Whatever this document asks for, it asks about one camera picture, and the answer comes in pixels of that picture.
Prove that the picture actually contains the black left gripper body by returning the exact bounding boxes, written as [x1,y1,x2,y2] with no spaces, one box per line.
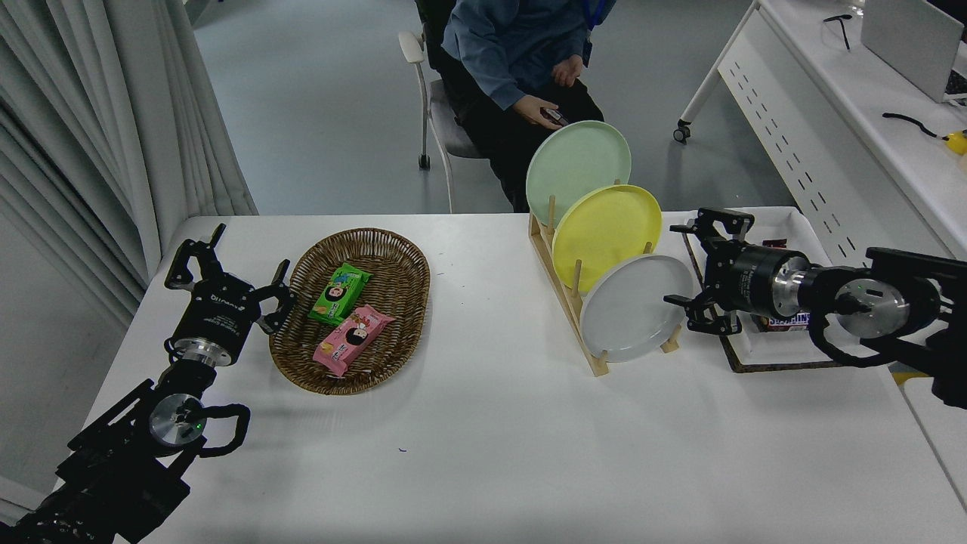
[171,276,262,357]

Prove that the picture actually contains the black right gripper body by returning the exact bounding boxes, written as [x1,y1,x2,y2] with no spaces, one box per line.
[710,243,786,318]

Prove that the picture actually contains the grey plate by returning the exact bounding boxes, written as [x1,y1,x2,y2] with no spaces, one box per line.
[579,254,694,363]

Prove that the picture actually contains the yellow plate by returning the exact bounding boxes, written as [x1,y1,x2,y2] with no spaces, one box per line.
[551,184,663,293]

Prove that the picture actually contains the wooden plate rack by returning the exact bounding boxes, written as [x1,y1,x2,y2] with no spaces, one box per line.
[528,180,682,378]

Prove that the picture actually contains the pale green plate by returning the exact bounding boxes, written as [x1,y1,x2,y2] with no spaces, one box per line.
[526,120,632,227]

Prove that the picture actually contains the person's left hand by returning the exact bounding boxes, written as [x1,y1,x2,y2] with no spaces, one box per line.
[551,57,587,89]

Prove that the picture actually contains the person's right hand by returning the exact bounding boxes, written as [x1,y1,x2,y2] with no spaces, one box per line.
[514,97,564,130]

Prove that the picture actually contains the green snack pack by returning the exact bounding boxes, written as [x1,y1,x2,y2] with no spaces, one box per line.
[308,262,372,327]

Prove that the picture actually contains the white tray with dark base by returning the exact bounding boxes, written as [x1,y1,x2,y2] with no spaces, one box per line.
[681,206,879,374]

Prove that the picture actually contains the pink snack pack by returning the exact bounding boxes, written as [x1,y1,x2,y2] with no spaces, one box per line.
[313,304,396,379]

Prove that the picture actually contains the brown oval wicker basket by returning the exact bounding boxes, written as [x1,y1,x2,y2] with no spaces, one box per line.
[269,228,431,396]

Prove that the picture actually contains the white curtain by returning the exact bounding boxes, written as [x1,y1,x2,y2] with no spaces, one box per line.
[0,0,259,329]

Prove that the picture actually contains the white desk with perforated panel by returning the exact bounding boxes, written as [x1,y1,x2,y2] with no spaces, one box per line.
[672,0,967,261]

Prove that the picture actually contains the black glasses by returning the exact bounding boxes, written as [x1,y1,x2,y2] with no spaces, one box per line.
[823,14,853,51]

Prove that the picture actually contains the white chair with dark back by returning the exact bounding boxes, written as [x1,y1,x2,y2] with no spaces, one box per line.
[398,0,484,214]

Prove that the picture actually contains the grey laptop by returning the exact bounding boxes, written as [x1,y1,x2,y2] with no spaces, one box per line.
[860,0,967,104]

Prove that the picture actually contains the person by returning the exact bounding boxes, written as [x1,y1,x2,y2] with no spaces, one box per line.
[416,0,616,212]

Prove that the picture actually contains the black cable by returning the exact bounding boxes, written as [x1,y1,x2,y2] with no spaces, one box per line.
[882,112,950,141]

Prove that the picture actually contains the blue lanyard with badge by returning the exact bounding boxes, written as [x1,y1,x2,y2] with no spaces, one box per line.
[584,0,609,66]

